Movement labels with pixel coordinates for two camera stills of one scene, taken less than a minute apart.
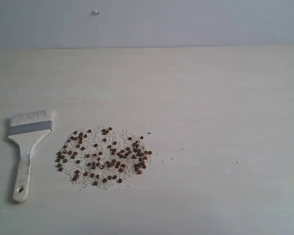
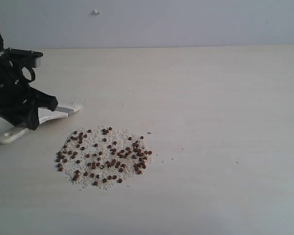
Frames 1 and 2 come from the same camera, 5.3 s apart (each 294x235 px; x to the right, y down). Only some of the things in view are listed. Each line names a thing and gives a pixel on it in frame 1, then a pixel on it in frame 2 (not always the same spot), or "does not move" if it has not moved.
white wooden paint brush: [27, 129] to [45, 114]
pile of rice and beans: [101, 156] does not move
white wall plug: [95, 12] does not move
